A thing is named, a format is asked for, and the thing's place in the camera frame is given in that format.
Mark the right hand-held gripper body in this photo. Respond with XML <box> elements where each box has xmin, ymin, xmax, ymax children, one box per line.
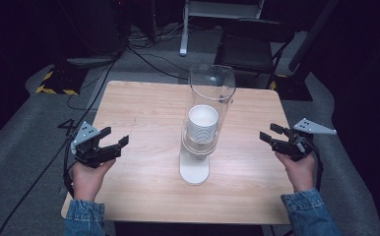
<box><xmin>271</xmin><ymin>117</ymin><xmax>338</xmax><ymax>162</ymax></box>

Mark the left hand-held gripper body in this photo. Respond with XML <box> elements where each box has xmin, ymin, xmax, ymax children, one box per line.
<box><xmin>70</xmin><ymin>121</ymin><xmax>123</xmax><ymax>169</ymax></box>

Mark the white ribbed paper cup stack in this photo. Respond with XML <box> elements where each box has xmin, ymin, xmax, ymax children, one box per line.
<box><xmin>186</xmin><ymin>104</ymin><xmax>220</xmax><ymax>146</ymax></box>

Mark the clear tube cup dispenser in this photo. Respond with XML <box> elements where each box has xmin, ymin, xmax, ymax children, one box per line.
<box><xmin>178</xmin><ymin>63</ymin><xmax>237</xmax><ymax>186</ymax></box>

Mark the person's right hand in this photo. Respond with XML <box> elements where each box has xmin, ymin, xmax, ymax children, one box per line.
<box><xmin>275</xmin><ymin>151</ymin><xmax>316</xmax><ymax>194</ymax></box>

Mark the person's left hand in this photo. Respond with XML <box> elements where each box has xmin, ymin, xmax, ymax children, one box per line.
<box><xmin>70</xmin><ymin>158</ymin><xmax>117</xmax><ymax>202</ymax></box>

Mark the black pole stand with base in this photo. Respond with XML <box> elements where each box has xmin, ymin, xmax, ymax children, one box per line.
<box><xmin>270</xmin><ymin>0</ymin><xmax>340</xmax><ymax>102</ymax></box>

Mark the black folding chair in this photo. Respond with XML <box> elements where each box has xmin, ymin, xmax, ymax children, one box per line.
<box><xmin>214</xmin><ymin>19</ymin><xmax>295</xmax><ymax>89</ymax></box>

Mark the black equipment case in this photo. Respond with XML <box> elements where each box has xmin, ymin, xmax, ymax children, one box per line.
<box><xmin>79</xmin><ymin>0</ymin><xmax>130</xmax><ymax>57</ymax></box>

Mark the white metal stand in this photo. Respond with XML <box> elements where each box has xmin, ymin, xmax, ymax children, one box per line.
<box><xmin>178</xmin><ymin>0</ymin><xmax>266</xmax><ymax>57</ymax></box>

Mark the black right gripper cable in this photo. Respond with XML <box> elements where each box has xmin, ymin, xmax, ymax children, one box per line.
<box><xmin>309</xmin><ymin>141</ymin><xmax>325</xmax><ymax>193</ymax></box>

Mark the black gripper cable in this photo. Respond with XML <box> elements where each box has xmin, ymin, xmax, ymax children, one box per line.
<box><xmin>62</xmin><ymin>137</ymin><xmax>78</xmax><ymax>200</ymax></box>
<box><xmin>309</xmin><ymin>141</ymin><xmax>325</xmax><ymax>193</ymax></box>

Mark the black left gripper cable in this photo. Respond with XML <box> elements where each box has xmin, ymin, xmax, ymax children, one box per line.
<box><xmin>62</xmin><ymin>137</ymin><xmax>78</xmax><ymax>200</ymax></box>

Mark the black yellow striped base plate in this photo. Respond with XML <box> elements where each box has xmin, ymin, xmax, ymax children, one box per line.
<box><xmin>34</xmin><ymin>67</ymin><xmax>89</xmax><ymax>96</ymax></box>

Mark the grey flat base plate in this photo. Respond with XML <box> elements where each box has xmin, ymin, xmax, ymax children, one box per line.
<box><xmin>66</xmin><ymin>55</ymin><xmax>117</xmax><ymax>69</ymax></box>

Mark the long black floor cable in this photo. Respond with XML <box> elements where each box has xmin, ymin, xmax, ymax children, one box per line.
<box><xmin>0</xmin><ymin>48</ymin><xmax>123</xmax><ymax>236</ymax></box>

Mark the thin black floor cable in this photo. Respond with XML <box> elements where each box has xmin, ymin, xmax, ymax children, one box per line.
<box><xmin>125</xmin><ymin>45</ymin><xmax>191</xmax><ymax>82</ymax></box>

